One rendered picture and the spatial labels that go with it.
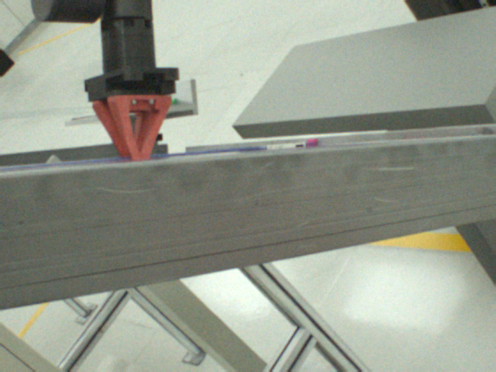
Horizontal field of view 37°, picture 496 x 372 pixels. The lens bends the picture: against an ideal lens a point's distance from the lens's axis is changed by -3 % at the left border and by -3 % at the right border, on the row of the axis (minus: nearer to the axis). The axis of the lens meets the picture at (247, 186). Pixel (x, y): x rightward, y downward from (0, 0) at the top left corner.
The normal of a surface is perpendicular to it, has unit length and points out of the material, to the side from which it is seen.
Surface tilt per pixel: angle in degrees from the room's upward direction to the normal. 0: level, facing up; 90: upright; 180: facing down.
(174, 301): 90
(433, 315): 0
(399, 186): 90
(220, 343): 90
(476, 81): 0
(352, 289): 0
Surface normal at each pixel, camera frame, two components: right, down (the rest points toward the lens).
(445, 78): -0.59, -0.67
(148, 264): 0.60, 0.00
